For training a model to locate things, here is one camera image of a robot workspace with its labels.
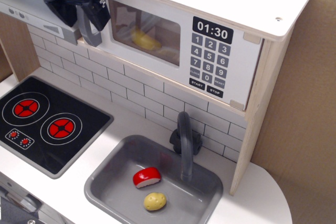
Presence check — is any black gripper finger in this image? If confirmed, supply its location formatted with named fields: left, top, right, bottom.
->
left=45, top=0, right=77, bottom=27
left=81, top=0, right=110, bottom=31

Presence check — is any white toy microwave door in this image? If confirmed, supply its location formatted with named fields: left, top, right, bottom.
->
left=100, top=0, right=263, bottom=111

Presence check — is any white wooden microwave cabinet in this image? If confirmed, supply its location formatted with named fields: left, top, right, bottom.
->
left=93, top=0, right=309, bottom=195

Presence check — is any yellow toy banana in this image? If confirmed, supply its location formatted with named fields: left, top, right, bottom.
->
left=131, top=27, right=162, bottom=50

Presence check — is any black toy stovetop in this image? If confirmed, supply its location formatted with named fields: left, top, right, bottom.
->
left=1, top=77, right=113, bottom=179

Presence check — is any grey toy faucet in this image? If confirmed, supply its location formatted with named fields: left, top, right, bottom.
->
left=170, top=111, right=202, bottom=182

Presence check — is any red toy cheese wedge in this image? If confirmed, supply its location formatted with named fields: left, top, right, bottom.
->
left=133, top=167, right=161, bottom=188

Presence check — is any grey toy sink basin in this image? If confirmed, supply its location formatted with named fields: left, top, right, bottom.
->
left=83, top=134, right=224, bottom=224

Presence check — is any yellow toy potato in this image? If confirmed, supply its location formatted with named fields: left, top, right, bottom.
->
left=143, top=192, right=166, bottom=211

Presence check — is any brown cardboard panel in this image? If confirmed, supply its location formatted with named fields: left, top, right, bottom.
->
left=252, top=0, right=335, bottom=223

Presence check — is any silver oven front handle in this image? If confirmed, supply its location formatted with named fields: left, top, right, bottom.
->
left=1, top=173, right=73, bottom=223

